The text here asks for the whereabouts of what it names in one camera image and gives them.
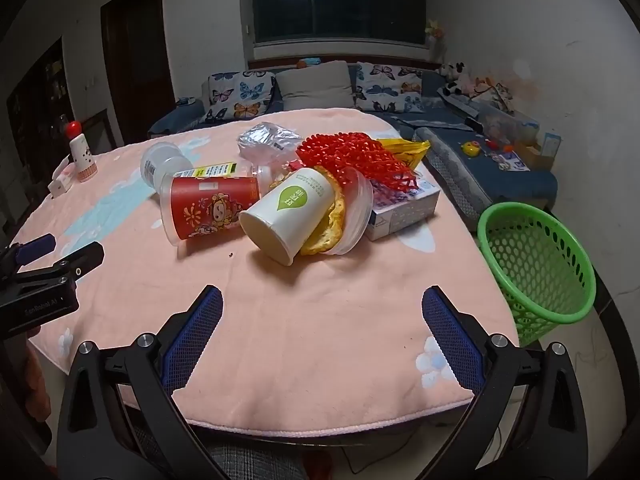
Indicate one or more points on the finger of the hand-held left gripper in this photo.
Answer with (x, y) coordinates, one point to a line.
(37, 248)
(75, 264)

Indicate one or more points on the picture book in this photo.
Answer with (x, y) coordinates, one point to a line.
(512, 161)

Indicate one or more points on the butterfly print pillow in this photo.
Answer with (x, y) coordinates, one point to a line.
(387, 87)
(240, 95)

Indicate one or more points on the yellow snack packet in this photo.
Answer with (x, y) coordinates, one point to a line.
(407, 152)

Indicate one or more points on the red printed paper cup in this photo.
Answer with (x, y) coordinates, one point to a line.
(212, 207)

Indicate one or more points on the grey pillow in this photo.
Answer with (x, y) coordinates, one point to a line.
(315, 85)

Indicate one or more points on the white blue tissue box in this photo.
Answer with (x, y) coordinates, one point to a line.
(405, 207)

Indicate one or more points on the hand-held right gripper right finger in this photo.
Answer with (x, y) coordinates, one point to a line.
(452, 340)

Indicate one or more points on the red foam fruit net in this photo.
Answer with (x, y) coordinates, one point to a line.
(350, 155)

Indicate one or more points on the green plastic basket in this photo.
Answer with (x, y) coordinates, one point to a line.
(540, 270)

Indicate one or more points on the small white box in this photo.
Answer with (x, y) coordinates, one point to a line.
(61, 182)

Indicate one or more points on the black white plush toy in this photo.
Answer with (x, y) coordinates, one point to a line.
(452, 77)

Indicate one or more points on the dark wooden door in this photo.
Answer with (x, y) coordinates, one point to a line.
(137, 60)

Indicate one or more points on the clear lid with bread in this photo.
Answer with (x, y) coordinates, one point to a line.
(357, 205)

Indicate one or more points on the white bottle red cap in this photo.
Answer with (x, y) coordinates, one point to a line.
(82, 157)

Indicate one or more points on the yellow toy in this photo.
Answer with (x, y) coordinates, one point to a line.
(471, 148)

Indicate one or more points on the window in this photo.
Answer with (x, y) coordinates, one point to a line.
(340, 5)

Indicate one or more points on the silver plastic bag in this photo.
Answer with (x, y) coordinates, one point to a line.
(267, 140)

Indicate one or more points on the blue sofa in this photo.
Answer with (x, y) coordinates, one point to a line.
(432, 121)

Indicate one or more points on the white plastic jar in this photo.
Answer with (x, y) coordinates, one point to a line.
(162, 162)

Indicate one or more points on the clear storage box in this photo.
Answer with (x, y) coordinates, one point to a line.
(507, 122)

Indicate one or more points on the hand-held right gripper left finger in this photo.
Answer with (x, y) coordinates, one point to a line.
(195, 340)

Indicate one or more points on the blue white carton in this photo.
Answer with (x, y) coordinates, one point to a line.
(551, 145)

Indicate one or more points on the yellow label bottle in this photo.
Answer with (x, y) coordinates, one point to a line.
(217, 170)

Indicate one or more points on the white paper cup green leaf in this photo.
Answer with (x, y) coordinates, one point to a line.
(287, 210)

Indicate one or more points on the artificial flower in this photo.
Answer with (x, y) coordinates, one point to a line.
(434, 29)

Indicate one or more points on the grey checked cloth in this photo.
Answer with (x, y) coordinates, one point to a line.
(260, 462)

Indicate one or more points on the grey quilted cushion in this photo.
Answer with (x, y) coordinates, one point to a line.
(450, 175)

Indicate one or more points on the orange fruit peel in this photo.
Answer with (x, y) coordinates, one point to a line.
(327, 232)

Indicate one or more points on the wooden side table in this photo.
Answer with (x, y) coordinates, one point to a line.
(102, 127)

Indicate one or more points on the dark display cabinet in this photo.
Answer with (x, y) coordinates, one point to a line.
(37, 100)

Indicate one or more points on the pink printed blanket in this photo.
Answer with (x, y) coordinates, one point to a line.
(300, 320)

